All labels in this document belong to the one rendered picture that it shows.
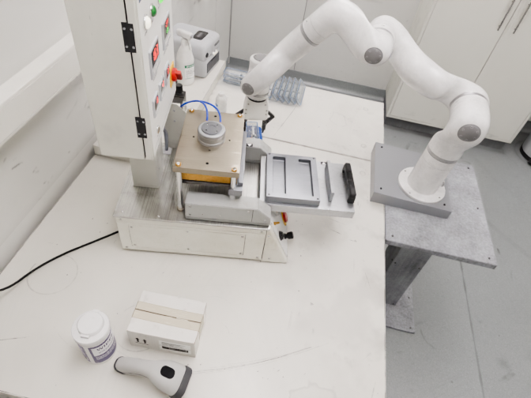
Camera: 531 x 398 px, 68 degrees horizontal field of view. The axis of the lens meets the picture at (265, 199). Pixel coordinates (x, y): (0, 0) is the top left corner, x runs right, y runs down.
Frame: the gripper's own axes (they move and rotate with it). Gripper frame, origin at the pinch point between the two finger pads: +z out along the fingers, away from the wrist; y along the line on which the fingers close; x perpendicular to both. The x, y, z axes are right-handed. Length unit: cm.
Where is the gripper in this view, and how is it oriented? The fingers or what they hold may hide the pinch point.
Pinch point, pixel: (254, 127)
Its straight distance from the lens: 169.5
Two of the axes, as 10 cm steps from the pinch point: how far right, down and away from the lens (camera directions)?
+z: -1.1, 6.8, 7.3
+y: -9.9, -0.2, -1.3
